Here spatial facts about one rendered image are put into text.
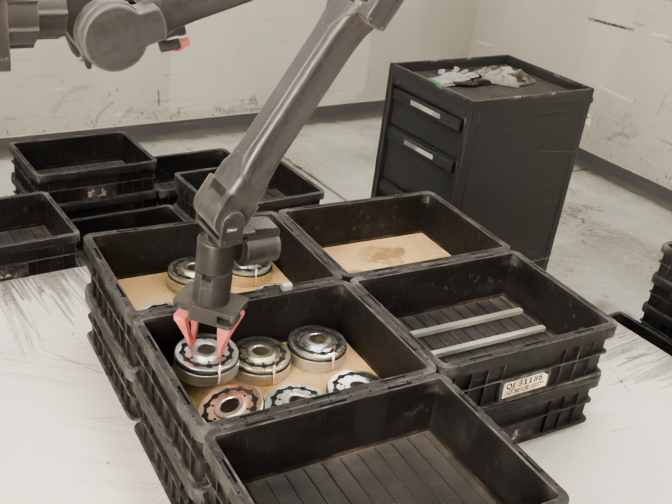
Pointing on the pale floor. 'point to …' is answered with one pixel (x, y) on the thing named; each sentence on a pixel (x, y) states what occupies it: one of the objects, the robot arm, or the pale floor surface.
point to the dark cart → (484, 146)
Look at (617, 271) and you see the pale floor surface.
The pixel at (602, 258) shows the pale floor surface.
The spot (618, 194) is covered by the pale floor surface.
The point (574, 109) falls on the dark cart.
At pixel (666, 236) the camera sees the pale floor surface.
